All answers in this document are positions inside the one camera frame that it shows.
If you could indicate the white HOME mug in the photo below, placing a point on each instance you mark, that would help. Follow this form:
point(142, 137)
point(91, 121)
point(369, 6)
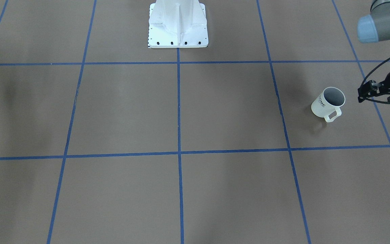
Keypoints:
point(328, 104)

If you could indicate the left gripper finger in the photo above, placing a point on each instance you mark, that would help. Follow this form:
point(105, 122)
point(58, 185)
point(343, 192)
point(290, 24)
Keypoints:
point(371, 89)
point(377, 99)

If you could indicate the brown paper table mat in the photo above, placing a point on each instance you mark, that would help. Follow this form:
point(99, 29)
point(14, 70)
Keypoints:
point(106, 141)

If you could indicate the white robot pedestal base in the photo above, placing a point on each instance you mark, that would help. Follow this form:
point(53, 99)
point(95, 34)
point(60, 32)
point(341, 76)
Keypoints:
point(177, 24)

